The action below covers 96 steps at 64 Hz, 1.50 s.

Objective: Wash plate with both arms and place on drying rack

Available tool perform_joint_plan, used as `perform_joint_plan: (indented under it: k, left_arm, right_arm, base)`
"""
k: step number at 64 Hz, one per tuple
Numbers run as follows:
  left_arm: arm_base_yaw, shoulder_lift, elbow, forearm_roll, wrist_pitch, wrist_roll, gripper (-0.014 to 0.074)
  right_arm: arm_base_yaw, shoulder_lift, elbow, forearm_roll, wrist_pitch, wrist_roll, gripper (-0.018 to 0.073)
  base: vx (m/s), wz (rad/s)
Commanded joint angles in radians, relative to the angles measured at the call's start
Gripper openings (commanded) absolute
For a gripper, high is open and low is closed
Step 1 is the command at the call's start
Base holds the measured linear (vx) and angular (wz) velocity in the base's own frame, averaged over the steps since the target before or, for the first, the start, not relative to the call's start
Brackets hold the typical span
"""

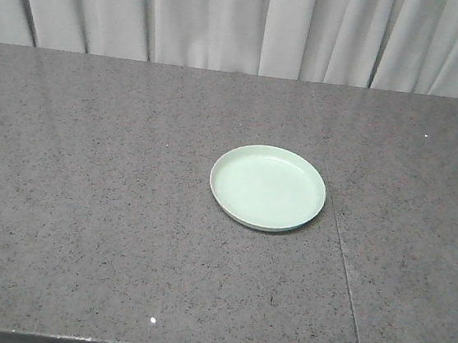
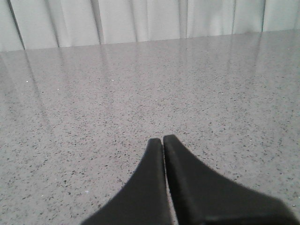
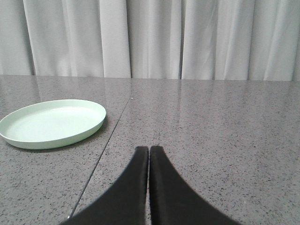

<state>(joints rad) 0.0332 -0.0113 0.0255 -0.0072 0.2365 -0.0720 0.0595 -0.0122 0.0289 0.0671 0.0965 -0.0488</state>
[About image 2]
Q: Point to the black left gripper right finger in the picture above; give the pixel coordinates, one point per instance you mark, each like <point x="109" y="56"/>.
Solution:
<point x="201" y="196"/>

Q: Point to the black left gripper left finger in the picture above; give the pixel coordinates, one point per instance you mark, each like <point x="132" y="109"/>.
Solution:
<point x="143" y="200"/>

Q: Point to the white pleated curtain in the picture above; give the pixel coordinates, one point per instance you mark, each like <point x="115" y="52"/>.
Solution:
<point x="36" y="24"/>

